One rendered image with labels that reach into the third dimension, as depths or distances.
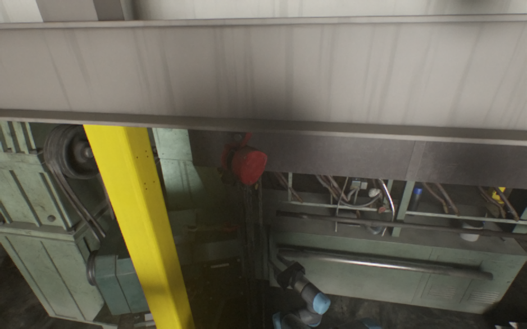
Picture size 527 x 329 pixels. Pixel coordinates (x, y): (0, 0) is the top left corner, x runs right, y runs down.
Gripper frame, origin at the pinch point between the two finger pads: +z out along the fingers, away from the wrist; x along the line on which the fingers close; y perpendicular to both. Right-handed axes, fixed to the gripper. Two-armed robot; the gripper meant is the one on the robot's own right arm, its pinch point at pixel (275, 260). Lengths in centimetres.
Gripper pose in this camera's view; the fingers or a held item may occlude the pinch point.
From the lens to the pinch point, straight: 140.6
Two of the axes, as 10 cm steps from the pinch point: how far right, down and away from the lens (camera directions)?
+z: -6.3, -3.7, 6.9
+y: 0.2, 8.7, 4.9
